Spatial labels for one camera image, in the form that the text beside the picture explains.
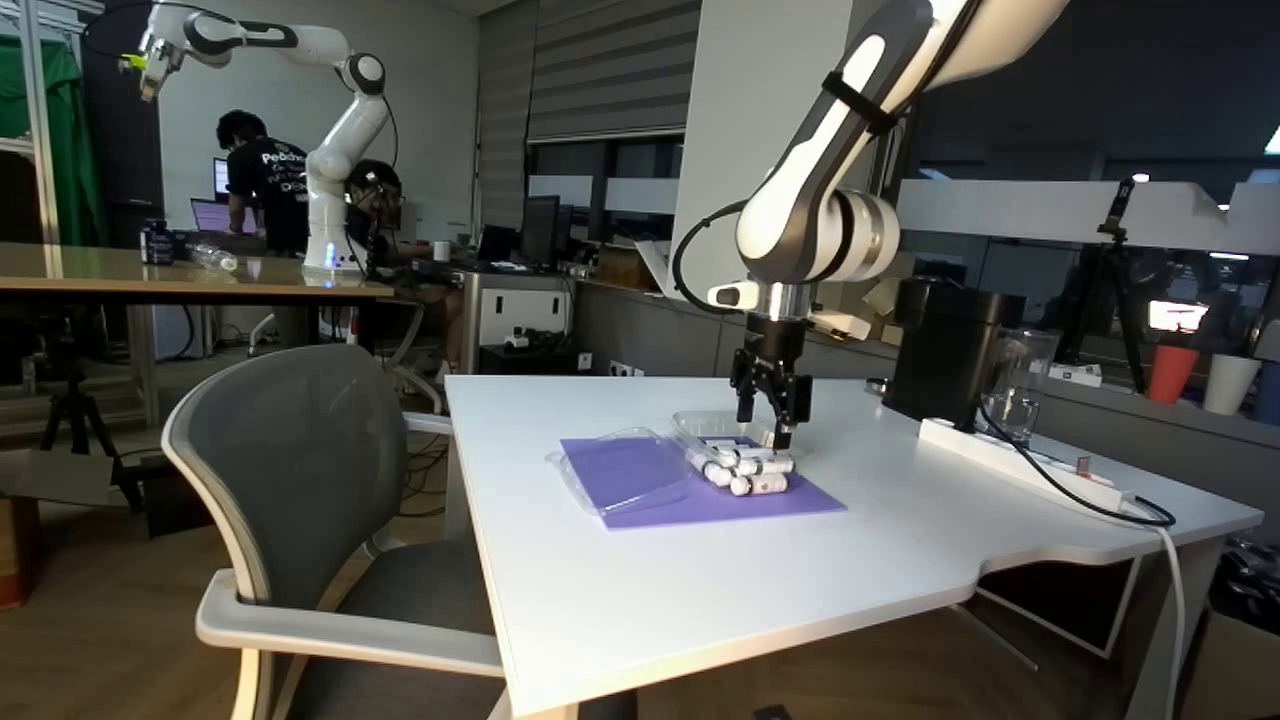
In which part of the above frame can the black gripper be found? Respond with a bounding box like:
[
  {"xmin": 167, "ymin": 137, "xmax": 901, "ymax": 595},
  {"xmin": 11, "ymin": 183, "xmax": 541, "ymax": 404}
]
[{"xmin": 732, "ymin": 281, "xmax": 813, "ymax": 449}]

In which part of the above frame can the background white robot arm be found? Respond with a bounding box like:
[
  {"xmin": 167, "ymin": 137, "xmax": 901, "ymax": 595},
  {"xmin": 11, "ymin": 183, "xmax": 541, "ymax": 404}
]
[{"xmin": 136, "ymin": 0, "xmax": 391, "ymax": 274}]

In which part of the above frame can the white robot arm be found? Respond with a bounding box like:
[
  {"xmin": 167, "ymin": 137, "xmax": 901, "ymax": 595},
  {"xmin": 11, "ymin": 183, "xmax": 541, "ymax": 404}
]
[{"xmin": 714, "ymin": 0, "xmax": 1070, "ymax": 449}]

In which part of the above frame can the clear plastic bowl with bottles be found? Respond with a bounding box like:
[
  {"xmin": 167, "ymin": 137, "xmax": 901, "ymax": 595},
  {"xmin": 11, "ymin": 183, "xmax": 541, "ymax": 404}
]
[{"xmin": 672, "ymin": 411, "xmax": 795, "ymax": 499}]

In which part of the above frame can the purple mat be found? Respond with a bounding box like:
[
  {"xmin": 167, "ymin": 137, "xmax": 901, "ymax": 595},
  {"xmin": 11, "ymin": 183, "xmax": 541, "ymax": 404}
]
[{"xmin": 586, "ymin": 466, "xmax": 839, "ymax": 532}]

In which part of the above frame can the black box on table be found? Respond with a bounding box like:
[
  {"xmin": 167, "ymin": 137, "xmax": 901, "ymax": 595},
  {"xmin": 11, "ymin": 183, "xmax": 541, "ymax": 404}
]
[{"xmin": 886, "ymin": 281, "xmax": 1006, "ymax": 432}]

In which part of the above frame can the white power strip on table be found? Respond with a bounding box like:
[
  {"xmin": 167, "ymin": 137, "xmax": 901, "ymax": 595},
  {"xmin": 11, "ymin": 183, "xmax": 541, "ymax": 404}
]
[{"xmin": 916, "ymin": 417, "xmax": 1162, "ymax": 527}]

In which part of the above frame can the black tripod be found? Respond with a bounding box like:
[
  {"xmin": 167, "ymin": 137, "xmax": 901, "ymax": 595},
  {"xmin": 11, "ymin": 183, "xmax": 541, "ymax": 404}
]
[{"xmin": 1056, "ymin": 175, "xmax": 1139, "ymax": 367}]

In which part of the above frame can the red cup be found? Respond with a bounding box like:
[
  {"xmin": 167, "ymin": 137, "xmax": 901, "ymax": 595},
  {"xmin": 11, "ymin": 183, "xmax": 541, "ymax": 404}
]
[{"xmin": 1148, "ymin": 342, "xmax": 1199, "ymax": 404}]

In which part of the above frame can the white cup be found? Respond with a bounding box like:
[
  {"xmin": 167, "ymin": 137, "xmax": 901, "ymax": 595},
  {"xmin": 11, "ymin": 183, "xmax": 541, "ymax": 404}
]
[{"xmin": 1206, "ymin": 353, "xmax": 1262, "ymax": 417}]

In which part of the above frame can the grey mesh office chair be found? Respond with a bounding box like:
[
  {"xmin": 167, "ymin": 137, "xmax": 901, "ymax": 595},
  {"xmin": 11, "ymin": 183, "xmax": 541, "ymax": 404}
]
[{"xmin": 162, "ymin": 342, "xmax": 506, "ymax": 720}]

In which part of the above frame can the wooden background table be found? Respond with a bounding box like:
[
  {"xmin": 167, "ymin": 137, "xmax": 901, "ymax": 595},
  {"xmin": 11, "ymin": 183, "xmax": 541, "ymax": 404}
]
[{"xmin": 0, "ymin": 240, "xmax": 391, "ymax": 303}]

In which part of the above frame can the black power plug cable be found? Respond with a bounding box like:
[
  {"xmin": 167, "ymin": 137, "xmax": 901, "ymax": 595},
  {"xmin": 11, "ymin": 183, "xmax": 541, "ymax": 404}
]
[{"xmin": 975, "ymin": 404, "xmax": 1182, "ymax": 532}]

